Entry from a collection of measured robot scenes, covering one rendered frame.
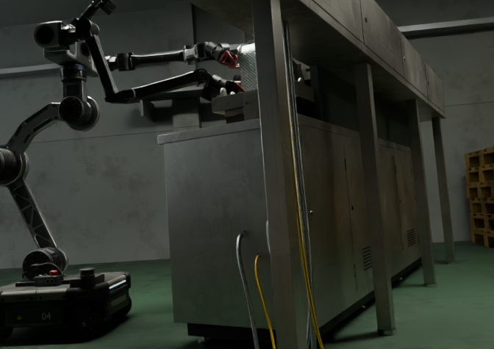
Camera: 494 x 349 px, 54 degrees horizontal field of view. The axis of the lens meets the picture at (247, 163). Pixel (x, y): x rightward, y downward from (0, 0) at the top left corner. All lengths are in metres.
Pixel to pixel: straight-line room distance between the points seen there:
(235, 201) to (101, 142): 4.28
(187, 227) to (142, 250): 3.84
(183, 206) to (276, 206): 0.86
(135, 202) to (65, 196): 0.88
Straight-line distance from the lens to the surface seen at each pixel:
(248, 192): 1.88
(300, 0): 1.47
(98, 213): 6.04
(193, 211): 2.03
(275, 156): 1.26
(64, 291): 2.47
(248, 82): 2.23
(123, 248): 5.95
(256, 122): 1.88
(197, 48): 2.47
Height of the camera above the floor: 0.58
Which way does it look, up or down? 5 degrees up
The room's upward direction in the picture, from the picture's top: 4 degrees counter-clockwise
